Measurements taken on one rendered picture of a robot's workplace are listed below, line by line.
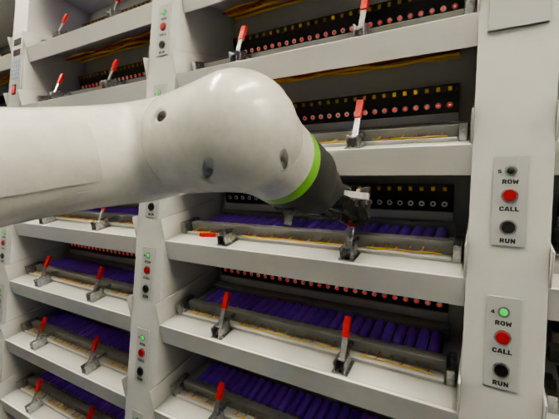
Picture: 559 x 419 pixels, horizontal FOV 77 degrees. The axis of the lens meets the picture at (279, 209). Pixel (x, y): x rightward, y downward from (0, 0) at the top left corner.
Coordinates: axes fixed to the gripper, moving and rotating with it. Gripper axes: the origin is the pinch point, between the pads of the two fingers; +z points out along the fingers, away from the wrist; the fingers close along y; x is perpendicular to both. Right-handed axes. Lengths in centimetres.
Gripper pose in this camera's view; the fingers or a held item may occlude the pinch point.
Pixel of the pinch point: (352, 216)
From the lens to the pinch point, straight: 63.0
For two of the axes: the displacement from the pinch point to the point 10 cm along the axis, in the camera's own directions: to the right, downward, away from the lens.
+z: 4.8, 2.4, 8.5
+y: 8.7, 0.4, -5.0
